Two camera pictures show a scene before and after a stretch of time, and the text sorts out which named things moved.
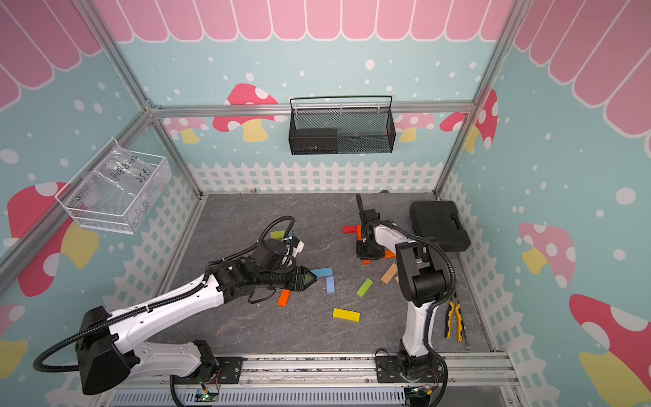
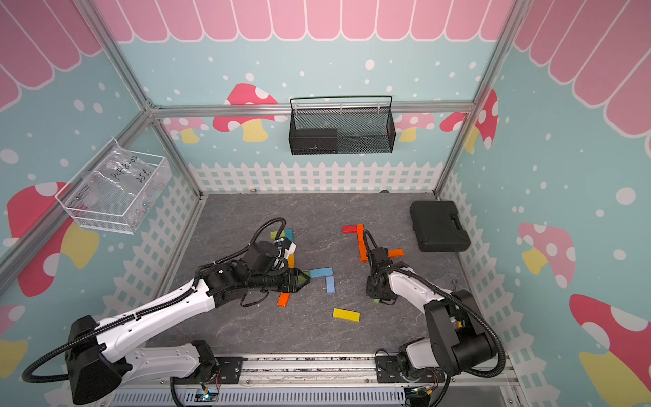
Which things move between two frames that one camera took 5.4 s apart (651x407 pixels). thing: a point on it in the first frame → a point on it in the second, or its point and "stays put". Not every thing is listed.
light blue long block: x=323 y=272 stays put
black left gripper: x=297 y=281 stays put
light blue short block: x=330 y=284 stays put
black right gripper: x=362 y=256 → x=370 y=280
